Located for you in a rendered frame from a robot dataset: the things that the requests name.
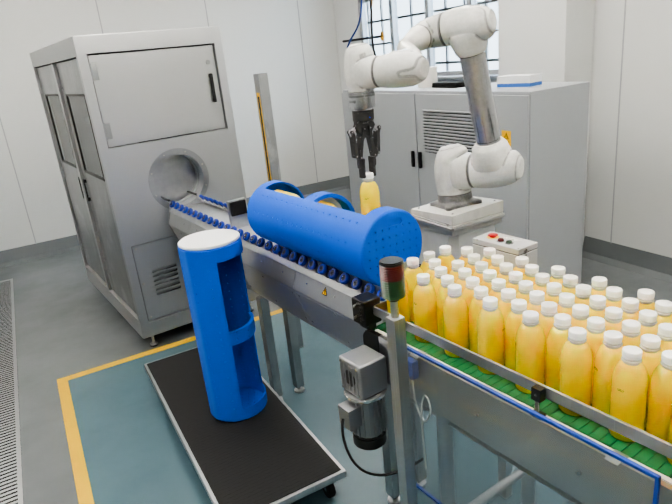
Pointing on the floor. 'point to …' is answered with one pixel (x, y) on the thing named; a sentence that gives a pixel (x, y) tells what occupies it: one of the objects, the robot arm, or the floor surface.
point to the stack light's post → (396, 339)
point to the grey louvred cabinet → (556, 111)
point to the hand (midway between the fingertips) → (367, 167)
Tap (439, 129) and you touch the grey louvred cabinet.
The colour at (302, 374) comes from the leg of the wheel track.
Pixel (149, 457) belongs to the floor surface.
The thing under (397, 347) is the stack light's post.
